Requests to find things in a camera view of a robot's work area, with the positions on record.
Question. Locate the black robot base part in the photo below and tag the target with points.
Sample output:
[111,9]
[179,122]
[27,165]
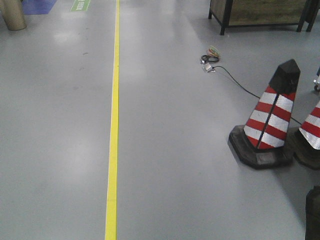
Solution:
[312,210]

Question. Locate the left striped traffic cone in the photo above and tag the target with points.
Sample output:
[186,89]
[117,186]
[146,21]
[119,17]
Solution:
[261,142]

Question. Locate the striped traffic cone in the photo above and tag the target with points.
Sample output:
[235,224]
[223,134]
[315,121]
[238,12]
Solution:
[261,142]
[306,140]

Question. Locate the wooden black framed cabinet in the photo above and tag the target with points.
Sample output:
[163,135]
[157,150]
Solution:
[263,13]

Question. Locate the right striped traffic cone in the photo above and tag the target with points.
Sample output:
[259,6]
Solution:
[306,140]

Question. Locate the beige cylindrical pillar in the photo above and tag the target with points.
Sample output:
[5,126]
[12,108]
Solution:
[13,15]

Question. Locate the red metal cart frame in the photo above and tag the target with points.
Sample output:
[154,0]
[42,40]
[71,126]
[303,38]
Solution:
[317,82]

